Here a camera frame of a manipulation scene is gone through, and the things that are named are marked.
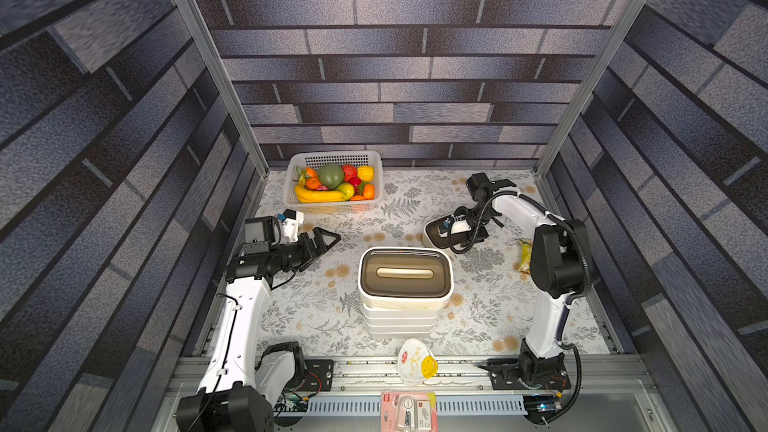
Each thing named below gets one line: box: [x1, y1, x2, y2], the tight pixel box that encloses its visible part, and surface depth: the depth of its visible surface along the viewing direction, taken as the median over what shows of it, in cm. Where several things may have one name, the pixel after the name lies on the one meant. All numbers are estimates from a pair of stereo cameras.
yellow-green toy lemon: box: [338, 182, 355, 201], surface depth 105 cm
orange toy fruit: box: [363, 183, 375, 200], surface depth 109 cm
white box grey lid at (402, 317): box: [364, 310, 441, 324], surface depth 67 cm
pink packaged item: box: [380, 390, 439, 432], surface depth 70 cm
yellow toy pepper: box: [357, 165, 374, 182], surface depth 113 cm
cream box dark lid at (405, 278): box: [357, 246, 454, 310], surface depth 61 cm
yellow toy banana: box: [295, 185, 346, 203], surface depth 102 cm
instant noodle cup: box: [397, 338, 439, 385], surface depth 70 cm
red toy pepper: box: [342, 164, 357, 182], surface depth 112 cm
